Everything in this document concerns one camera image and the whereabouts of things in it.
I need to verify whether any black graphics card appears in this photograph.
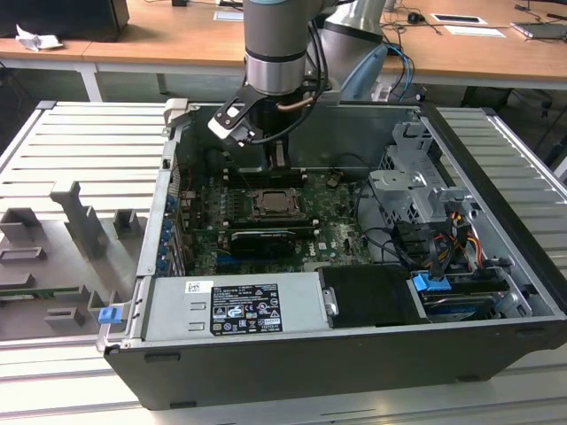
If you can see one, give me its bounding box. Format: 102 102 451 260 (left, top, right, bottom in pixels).
229 228 297 260

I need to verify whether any wooden desk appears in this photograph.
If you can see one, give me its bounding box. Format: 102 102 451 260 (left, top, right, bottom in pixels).
0 0 567 105

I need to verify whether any thin black wire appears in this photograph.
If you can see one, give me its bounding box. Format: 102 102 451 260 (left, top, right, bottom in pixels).
352 152 402 267

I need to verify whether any black open PC case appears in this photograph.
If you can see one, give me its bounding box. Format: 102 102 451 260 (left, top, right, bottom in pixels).
102 97 567 411

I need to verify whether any hard disk in blue carrier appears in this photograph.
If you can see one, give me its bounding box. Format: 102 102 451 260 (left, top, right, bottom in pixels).
410 272 510 321

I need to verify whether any crumpled white paper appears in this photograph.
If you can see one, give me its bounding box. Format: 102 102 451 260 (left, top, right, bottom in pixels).
15 24 64 53

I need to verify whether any gray parts rack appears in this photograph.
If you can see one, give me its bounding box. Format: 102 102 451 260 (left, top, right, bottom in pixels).
0 180 150 331

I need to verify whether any white paper sheet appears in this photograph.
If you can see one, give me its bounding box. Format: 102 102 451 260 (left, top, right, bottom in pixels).
444 25 507 39

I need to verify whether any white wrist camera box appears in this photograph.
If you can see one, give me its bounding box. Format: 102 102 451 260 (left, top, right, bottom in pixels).
206 86 257 148

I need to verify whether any blue cable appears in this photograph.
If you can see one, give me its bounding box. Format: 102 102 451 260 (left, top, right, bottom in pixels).
388 42 416 97

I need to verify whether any CPU socket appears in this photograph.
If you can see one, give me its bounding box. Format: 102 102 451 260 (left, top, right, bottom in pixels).
248 188 303 220

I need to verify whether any black connector wire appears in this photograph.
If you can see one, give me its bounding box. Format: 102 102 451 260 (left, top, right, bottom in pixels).
392 222 444 281

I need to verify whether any gray laptop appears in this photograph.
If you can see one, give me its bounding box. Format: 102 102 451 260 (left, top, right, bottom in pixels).
511 19 567 44

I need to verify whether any coloured power wire bundle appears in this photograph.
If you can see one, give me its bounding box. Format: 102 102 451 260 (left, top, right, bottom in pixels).
436 211 484 271

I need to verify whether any green RAM stick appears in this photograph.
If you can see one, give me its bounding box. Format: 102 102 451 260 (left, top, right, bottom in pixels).
0 286 85 302

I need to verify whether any silver metal disk bay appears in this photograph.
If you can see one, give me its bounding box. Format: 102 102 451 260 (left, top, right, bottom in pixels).
367 121 479 231

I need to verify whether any metal wire locking lever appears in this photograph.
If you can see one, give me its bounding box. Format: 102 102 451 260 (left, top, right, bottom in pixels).
223 152 256 197

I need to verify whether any blue case clip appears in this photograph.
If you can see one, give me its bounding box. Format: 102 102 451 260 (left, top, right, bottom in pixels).
97 305 121 327

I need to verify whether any gray power supply with label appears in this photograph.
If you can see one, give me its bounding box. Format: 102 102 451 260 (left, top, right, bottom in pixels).
141 272 331 342

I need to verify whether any black plastic shroud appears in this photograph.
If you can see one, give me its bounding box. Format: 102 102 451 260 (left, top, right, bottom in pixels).
318 265 429 328

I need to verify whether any black computer box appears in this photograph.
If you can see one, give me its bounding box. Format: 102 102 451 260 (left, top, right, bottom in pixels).
0 0 130 43

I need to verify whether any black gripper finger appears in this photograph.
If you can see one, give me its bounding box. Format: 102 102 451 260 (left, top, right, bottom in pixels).
265 139 292 172

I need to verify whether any gray case latch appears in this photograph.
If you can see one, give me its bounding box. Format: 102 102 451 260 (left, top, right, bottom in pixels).
163 97 192 130

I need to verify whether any black RAM slot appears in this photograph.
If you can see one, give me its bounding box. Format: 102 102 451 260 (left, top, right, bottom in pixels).
225 166 309 179
225 215 321 228
228 176 309 190

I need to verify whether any green motherboard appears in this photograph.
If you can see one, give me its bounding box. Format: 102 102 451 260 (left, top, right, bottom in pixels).
179 170 377 274

